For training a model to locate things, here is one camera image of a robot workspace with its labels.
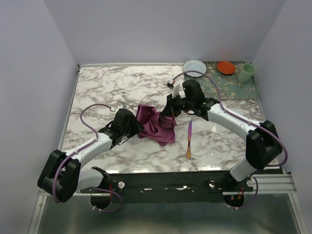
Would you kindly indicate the green cup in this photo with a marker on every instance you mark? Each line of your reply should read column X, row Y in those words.
column 246, row 72

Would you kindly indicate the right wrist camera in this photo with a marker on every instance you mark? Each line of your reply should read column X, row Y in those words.
column 175, row 91

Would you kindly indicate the purple cloth napkin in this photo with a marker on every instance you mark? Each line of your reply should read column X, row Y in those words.
column 157, row 128

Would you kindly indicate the orange bowl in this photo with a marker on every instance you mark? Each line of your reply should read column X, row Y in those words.
column 226, row 67

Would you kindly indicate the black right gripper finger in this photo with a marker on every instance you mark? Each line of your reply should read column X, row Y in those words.
column 178, row 106
column 168, row 110

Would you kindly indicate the floral green tray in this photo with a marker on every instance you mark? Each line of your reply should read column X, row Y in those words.
column 229, row 86

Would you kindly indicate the light blue plate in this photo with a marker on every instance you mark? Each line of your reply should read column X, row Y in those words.
column 195, row 67

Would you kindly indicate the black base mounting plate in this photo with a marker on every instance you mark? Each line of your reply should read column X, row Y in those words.
column 176, row 187

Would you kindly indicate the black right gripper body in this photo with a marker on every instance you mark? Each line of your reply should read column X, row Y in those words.
column 189, row 103

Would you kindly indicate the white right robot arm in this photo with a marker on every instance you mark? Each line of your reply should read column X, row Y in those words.
column 261, row 138

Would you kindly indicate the aluminium frame rail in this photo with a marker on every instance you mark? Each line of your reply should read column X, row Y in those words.
column 269, row 182

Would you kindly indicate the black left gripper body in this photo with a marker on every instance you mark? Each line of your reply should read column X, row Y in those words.
column 127, row 131

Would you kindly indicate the iridescent purple knife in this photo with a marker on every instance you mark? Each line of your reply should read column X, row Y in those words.
column 188, row 152

